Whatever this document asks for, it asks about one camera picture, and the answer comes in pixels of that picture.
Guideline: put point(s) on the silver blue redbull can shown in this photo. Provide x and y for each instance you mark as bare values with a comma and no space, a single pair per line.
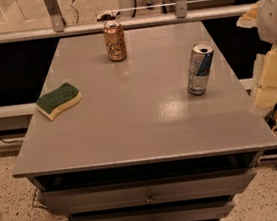
199,70

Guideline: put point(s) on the green yellow sponge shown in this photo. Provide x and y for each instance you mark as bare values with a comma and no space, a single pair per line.
57,101

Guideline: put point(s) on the orange soda can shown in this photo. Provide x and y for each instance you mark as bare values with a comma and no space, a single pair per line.
113,33

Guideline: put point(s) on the grey drawer cabinet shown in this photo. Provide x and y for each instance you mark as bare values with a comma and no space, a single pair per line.
138,146

